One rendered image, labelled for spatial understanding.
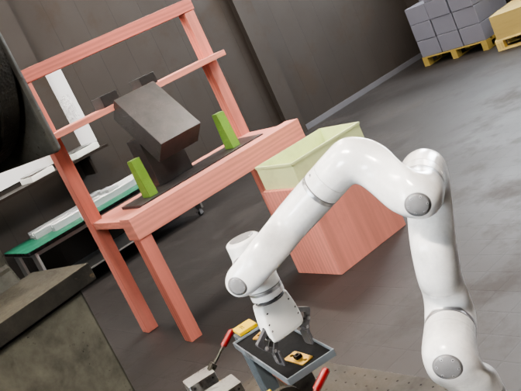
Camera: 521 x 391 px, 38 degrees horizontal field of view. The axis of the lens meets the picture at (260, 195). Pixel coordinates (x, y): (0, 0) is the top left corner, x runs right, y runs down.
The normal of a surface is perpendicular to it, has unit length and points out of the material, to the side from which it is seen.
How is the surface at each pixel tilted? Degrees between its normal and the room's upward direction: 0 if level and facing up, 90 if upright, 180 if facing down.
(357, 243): 90
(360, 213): 90
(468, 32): 90
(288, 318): 93
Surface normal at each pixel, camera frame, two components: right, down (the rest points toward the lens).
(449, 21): -0.69, 0.47
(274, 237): 0.17, -0.27
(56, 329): 0.71, -0.15
